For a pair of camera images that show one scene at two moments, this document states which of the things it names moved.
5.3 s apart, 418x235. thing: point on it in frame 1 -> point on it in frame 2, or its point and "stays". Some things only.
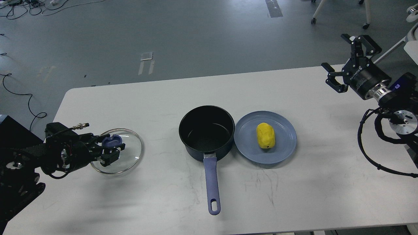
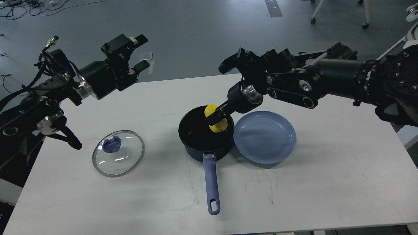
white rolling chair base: [365, 26] stays
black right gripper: [361, 74] -> [242, 97]
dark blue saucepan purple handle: [207, 132] stays
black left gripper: [68, 150] -> [100, 78]
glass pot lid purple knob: [114, 140] stays
